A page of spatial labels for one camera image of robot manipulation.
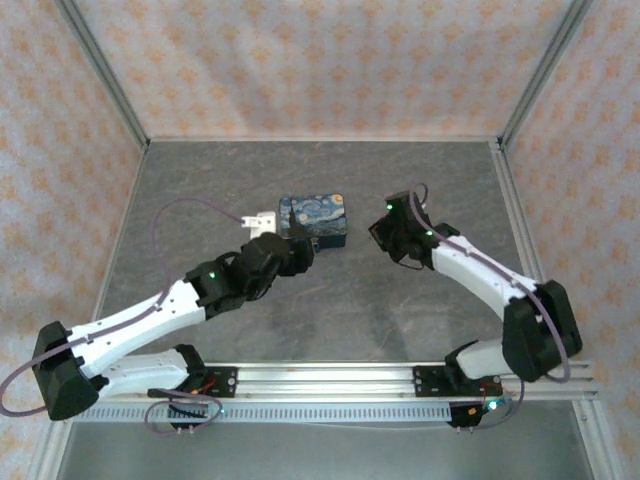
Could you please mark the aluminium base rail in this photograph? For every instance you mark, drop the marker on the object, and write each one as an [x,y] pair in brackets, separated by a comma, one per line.
[325,380]

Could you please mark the starry night print box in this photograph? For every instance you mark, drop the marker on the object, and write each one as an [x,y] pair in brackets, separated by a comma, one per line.
[317,215]

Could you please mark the grey metal lower panel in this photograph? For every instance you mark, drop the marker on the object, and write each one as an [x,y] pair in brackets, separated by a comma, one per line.
[325,452]

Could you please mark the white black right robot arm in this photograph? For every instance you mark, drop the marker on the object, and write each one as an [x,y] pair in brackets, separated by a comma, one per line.
[480,270]

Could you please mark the thin aluminium rear bar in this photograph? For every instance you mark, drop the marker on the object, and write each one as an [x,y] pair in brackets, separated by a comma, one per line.
[325,139]

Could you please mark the small blue padlock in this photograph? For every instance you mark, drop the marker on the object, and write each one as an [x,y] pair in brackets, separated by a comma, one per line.
[316,245]

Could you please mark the aluminium table side rail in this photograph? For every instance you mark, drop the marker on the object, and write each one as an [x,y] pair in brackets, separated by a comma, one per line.
[517,220]
[122,225]

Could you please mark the aluminium corner post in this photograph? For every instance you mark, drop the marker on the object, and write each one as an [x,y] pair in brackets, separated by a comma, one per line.
[107,75]
[542,75]

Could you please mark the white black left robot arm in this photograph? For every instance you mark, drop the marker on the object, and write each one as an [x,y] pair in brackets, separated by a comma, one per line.
[130,320]

